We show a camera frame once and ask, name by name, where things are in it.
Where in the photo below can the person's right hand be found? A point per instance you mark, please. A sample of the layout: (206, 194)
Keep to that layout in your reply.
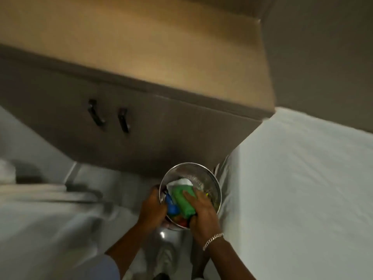
(205, 218)

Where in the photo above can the person's right forearm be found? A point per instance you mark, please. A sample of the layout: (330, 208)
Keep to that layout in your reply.
(227, 261)

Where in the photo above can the red small item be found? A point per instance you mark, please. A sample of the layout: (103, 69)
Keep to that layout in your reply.
(181, 221)

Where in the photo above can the brown wooden cabinet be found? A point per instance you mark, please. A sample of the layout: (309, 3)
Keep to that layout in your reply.
(163, 84)

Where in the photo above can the grey-blue sleeve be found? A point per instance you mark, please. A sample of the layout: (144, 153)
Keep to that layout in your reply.
(102, 268)

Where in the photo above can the steel bowl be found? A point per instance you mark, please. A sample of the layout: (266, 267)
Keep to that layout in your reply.
(204, 179)

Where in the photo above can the bed with white sheet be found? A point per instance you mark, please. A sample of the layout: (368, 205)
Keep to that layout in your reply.
(297, 195)

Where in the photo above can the person's left forearm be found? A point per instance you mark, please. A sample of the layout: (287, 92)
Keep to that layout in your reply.
(128, 250)

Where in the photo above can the white cloth piece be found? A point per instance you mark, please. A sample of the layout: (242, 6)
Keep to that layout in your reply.
(182, 182)

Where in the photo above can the green sponge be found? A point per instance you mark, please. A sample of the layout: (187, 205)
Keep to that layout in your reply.
(182, 201)

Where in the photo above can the white crumpled bed cover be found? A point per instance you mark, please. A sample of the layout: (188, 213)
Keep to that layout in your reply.
(43, 218)

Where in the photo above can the person's left fingers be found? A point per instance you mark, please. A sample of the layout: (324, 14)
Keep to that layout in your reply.
(158, 196)

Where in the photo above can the person's left hand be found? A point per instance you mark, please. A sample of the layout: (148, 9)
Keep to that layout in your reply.
(151, 211)

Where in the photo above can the blue plastic item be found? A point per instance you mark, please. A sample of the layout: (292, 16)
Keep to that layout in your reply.
(170, 205)

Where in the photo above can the person's right thumb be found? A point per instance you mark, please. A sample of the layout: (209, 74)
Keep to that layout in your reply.
(194, 222)

